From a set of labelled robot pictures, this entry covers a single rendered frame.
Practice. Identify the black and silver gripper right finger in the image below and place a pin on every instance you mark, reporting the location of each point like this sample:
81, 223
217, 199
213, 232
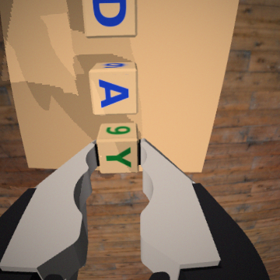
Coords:
185, 231

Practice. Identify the peach square mat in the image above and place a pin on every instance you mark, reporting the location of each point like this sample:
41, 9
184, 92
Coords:
181, 52

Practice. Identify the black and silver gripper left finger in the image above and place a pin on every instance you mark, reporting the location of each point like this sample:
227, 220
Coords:
43, 232

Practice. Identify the beige letter block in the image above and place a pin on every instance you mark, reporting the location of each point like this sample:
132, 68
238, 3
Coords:
114, 88
118, 148
110, 18

